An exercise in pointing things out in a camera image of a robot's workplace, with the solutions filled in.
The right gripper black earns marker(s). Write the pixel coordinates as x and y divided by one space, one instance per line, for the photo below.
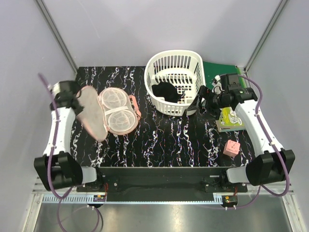
203 92

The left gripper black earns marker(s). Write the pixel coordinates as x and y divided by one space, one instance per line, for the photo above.
81 107

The black bra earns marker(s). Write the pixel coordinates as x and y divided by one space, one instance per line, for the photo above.
167 91

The pink mesh bra laundry bag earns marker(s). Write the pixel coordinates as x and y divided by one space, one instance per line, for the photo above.
110 111

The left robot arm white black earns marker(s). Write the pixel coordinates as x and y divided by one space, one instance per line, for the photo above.
57 168

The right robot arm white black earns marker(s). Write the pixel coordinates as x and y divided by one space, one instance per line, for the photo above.
272 162

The white plastic laundry basket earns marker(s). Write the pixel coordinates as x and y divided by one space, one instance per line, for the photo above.
183 69

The green illustrated book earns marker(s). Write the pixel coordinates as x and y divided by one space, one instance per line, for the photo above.
229 121

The green folder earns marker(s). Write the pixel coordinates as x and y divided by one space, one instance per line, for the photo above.
213 69

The pink cube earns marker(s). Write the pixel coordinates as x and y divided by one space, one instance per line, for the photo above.
231 148

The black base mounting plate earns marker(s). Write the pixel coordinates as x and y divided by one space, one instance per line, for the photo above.
163 184

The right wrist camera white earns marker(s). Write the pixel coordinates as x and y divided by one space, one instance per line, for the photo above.
217 87

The aluminium front rail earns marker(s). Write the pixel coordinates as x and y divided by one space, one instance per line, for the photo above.
101 198

